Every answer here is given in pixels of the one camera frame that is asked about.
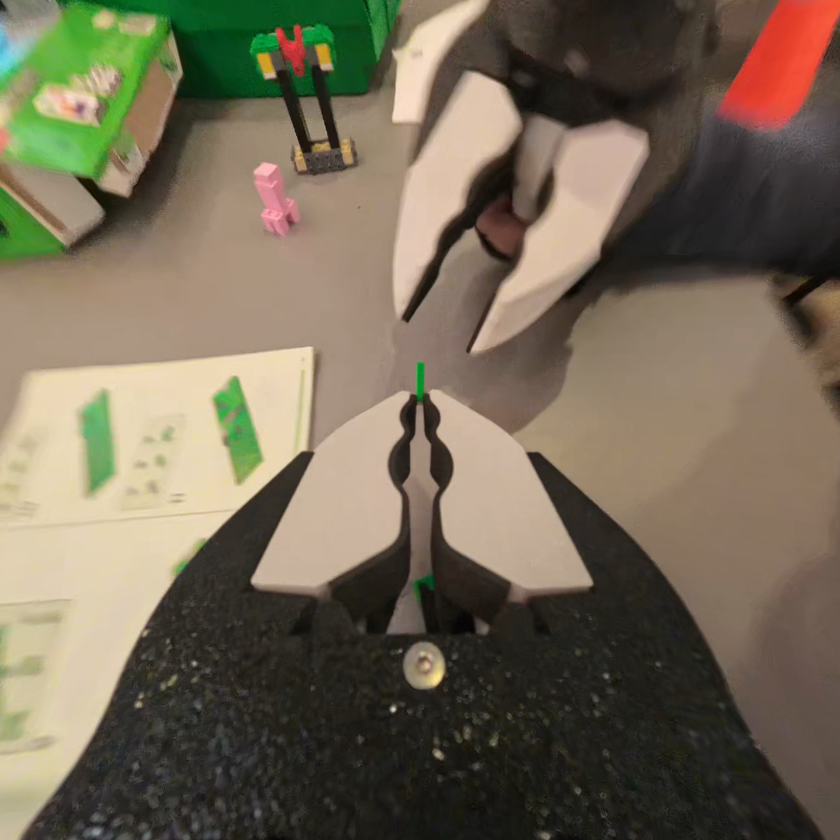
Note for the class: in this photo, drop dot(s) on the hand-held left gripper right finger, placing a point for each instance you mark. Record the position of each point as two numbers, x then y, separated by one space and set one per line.
512 512

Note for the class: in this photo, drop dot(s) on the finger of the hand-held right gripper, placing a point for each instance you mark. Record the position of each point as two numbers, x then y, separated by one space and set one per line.
565 223
453 184

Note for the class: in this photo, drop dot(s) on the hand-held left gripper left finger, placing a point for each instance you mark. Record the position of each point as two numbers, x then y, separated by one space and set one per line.
335 512

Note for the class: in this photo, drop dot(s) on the small green tile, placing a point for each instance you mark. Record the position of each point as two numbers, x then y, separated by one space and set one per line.
420 381

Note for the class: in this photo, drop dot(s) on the person's right forearm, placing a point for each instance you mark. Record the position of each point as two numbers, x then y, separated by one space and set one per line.
735 197

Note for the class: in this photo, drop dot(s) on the black brick tower model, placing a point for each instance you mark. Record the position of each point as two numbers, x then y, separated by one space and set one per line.
305 99

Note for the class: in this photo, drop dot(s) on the small pink brick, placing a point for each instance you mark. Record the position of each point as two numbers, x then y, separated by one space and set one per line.
276 200

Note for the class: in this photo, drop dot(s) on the orange traffic cone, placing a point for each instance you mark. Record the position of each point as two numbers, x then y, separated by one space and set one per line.
785 59

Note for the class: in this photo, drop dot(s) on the building instruction booklet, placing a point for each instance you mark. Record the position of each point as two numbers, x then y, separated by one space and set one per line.
145 446

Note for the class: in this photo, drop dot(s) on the green plastic bin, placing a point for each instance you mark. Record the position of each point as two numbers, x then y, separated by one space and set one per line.
223 46

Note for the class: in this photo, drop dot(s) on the green brick set box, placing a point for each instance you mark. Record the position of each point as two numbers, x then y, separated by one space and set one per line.
79 118

